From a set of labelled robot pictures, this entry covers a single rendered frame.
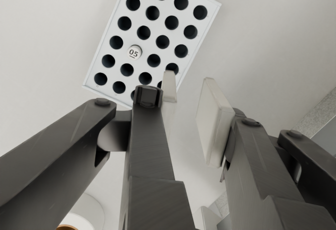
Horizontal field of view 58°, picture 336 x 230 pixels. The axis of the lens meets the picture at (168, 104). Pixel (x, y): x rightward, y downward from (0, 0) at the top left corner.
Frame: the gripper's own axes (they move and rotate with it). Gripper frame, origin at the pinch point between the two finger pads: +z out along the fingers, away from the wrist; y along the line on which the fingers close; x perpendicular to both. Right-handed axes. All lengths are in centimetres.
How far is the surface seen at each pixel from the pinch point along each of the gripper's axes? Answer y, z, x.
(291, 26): 10.3, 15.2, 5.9
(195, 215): 3.8, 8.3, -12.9
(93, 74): -8.1, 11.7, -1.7
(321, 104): 59, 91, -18
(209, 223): 4.9, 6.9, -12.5
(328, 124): 12.5, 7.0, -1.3
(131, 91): -4.3, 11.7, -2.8
